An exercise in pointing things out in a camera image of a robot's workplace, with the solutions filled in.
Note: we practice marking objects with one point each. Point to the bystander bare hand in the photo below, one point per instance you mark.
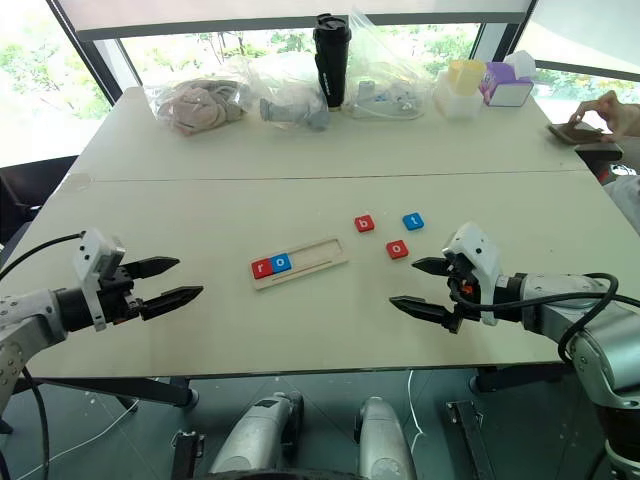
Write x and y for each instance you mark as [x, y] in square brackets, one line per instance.
[612, 112]

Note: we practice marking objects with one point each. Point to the red letter tile o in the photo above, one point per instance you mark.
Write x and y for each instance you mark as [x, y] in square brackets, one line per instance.
[397, 250]

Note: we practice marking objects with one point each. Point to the silver rounded robot leg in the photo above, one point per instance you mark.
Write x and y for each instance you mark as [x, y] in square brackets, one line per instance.
[385, 440]
[255, 440]

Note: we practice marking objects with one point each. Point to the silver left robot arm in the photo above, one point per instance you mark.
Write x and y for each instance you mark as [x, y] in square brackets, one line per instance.
[30, 315]

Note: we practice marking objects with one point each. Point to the narrow white roller blind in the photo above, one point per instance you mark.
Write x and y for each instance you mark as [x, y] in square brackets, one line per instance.
[590, 30]

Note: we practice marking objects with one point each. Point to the small black floor bracket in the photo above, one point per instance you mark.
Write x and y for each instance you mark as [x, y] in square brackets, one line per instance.
[187, 455]

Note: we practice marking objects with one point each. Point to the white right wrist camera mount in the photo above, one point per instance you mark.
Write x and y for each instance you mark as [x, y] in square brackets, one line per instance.
[482, 260]

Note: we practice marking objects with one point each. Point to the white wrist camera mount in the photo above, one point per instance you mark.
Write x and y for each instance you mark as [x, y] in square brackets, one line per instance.
[92, 250]
[482, 260]

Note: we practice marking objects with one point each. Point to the bystander grey clothing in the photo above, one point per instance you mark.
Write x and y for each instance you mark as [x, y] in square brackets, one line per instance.
[627, 200]

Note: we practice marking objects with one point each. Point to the black chair with red detail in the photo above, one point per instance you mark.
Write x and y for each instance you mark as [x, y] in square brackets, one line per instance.
[600, 155]

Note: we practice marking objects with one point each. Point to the plastic bag with pink plush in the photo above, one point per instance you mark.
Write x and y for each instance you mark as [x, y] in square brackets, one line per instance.
[200, 107]

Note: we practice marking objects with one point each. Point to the plastic bag with grey object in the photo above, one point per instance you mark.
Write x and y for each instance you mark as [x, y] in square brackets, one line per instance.
[290, 107]

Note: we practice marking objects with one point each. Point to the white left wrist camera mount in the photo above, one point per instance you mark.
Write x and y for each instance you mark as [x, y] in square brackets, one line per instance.
[92, 250]

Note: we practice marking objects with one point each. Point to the wooden letter tray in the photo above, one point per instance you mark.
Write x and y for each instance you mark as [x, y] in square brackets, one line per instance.
[315, 257]

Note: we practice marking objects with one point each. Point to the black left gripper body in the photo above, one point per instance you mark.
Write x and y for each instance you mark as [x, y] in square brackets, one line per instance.
[117, 300]

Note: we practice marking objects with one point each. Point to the red letter tile b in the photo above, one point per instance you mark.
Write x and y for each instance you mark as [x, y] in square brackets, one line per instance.
[364, 224]

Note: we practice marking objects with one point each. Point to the blue letter tile o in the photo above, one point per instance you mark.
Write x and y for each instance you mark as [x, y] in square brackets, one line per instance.
[281, 264]

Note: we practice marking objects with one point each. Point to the white plastic container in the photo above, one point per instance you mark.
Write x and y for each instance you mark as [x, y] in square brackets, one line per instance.
[455, 105]

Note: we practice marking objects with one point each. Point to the black travel tumbler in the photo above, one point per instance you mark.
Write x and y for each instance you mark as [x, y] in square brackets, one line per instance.
[332, 60]

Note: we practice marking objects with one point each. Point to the black metal floor bracket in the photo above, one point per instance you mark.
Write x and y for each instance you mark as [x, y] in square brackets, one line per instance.
[472, 440]

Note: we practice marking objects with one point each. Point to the black office chair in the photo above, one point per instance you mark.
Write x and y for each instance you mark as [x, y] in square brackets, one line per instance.
[25, 195]

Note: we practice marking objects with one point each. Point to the wide white roller blind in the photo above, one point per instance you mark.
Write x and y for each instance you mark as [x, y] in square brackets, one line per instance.
[200, 7]

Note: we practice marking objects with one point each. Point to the black table leg frame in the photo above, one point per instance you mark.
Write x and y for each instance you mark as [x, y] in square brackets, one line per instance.
[125, 390]
[520, 377]

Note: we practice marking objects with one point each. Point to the red letter r block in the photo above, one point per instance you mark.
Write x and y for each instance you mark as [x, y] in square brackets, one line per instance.
[262, 269]

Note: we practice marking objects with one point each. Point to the blue letter tile t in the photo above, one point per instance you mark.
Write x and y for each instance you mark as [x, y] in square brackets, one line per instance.
[414, 222]

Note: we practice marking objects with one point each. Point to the dark smartphone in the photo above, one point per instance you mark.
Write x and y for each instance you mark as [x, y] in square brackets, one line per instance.
[575, 134]

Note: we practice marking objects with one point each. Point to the dark window frame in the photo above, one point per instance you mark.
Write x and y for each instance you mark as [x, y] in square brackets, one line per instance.
[200, 27]

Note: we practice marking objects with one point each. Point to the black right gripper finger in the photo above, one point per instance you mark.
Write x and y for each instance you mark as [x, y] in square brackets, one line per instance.
[425, 309]
[434, 266]

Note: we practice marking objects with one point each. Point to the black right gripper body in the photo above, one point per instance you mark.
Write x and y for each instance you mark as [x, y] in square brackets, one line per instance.
[460, 300]

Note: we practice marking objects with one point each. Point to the purple tissue box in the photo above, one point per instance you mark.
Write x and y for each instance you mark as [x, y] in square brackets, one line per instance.
[505, 90]

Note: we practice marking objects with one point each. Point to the yellow plastic cup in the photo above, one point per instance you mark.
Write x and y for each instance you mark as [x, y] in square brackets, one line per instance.
[467, 77]

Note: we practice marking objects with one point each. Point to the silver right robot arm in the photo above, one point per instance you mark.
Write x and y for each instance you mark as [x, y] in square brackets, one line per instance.
[595, 345]

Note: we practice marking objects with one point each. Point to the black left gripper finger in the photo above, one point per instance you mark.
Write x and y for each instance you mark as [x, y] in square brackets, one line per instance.
[152, 267]
[170, 301]

